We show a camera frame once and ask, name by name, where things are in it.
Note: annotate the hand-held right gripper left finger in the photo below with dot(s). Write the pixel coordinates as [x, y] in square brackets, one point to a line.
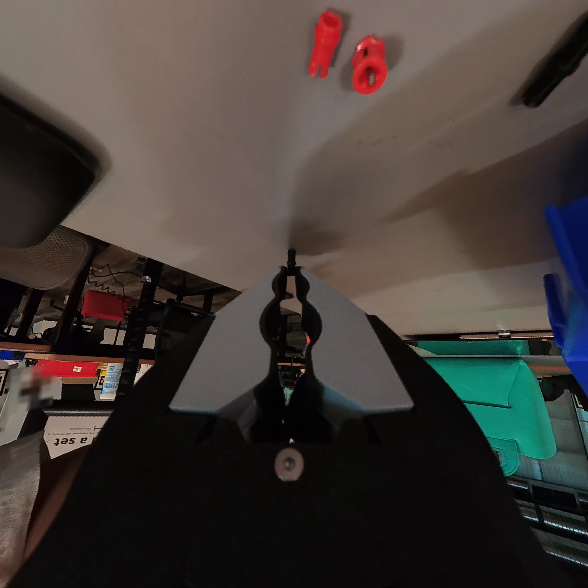
[225, 363]

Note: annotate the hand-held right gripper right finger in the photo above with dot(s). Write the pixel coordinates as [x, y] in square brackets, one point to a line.
[363, 363]

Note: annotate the black lego pin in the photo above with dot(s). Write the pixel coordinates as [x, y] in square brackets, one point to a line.
[291, 257]

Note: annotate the scattered small lego pieces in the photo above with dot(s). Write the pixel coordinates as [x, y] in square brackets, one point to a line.
[324, 41]

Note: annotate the red storage box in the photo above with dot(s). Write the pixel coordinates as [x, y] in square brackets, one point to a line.
[105, 305]

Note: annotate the teal felt bag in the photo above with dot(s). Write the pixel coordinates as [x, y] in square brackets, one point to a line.
[496, 395]

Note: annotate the black white marker sign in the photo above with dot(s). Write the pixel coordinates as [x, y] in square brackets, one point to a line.
[69, 436]

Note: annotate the blue plastic bin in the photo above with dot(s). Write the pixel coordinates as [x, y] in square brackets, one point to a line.
[569, 298]

